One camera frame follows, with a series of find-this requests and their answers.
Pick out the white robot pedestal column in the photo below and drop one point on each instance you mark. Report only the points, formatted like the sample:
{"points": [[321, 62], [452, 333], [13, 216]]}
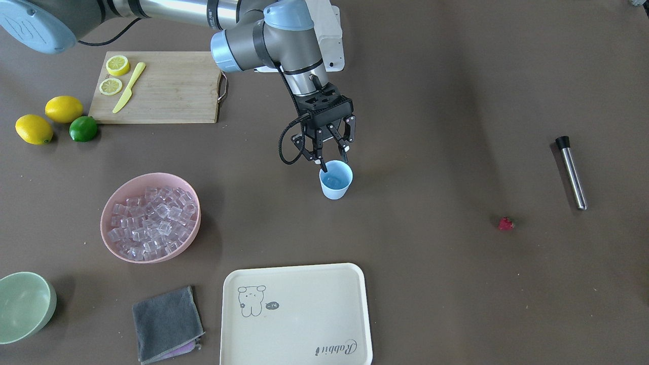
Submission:
{"points": [[329, 40]]}

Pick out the pink bowl of ice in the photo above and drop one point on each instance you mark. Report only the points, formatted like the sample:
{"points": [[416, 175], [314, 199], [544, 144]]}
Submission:
{"points": [[151, 218]]}

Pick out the grey folded cloth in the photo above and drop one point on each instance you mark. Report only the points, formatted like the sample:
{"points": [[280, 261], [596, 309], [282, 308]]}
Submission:
{"points": [[167, 325]]}

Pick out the yellow lemon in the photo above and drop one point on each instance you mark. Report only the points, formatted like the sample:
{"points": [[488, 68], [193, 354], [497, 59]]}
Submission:
{"points": [[34, 129], [64, 109]]}

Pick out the bamboo cutting board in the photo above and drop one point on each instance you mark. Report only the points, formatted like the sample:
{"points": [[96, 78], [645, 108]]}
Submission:
{"points": [[174, 87]]}

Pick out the steel muddler with black tip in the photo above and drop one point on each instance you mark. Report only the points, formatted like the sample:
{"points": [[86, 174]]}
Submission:
{"points": [[563, 144]]}

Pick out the green lime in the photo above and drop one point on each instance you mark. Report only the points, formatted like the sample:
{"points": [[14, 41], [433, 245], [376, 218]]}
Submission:
{"points": [[83, 129]]}

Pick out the cream rabbit tray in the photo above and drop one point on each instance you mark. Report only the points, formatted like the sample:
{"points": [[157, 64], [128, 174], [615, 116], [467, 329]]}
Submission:
{"points": [[311, 314]]}

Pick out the lemon slice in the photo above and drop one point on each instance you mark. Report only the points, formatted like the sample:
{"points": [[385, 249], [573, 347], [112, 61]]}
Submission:
{"points": [[117, 65], [110, 86]]}

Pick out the yellow plastic knife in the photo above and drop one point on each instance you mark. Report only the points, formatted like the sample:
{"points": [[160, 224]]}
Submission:
{"points": [[127, 93]]}

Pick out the red strawberry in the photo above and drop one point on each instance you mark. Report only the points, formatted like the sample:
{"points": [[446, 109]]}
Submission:
{"points": [[506, 223]]}

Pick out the light blue plastic cup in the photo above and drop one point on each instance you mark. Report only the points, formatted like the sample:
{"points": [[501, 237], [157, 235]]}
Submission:
{"points": [[336, 180]]}

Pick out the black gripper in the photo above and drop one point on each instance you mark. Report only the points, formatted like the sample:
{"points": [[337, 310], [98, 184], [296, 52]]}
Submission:
{"points": [[318, 136]]}

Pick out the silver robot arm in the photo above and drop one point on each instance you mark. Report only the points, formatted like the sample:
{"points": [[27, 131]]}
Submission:
{"points": [[248, 34]]}

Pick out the green ceramic bowl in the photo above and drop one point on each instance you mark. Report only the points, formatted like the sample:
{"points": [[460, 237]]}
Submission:
{"points": [[28, 301]]}

